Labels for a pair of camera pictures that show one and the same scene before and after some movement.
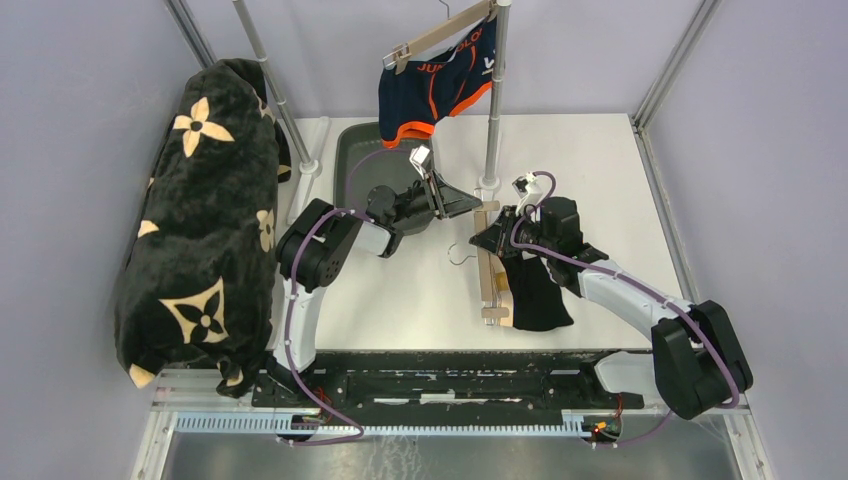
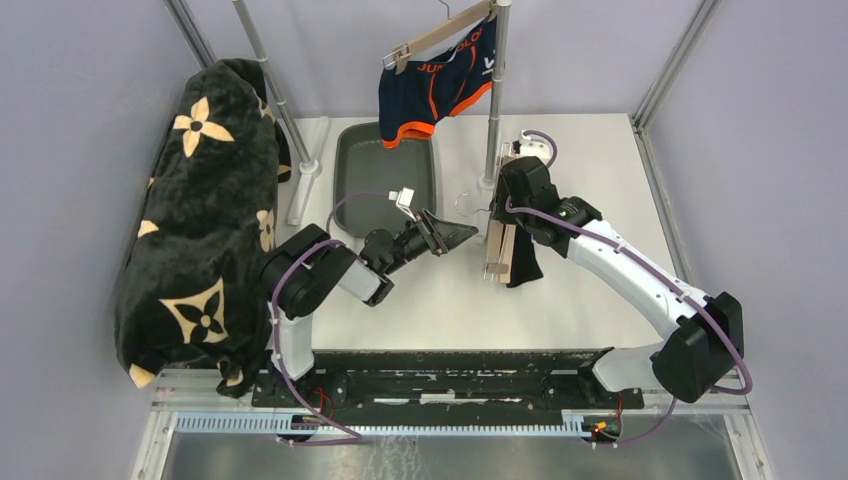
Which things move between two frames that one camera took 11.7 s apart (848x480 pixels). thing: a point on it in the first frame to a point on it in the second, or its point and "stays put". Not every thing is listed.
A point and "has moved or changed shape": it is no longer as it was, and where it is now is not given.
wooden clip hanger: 462,21 stays put
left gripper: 446,200 to 443,234
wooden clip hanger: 495,288 has moved or changed shape
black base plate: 447,380 stays put
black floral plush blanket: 198,280 stays put
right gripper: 498,237 to 498,204
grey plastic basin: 362,161 stays put
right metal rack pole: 497,98 stays put
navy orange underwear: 413,101 stays put
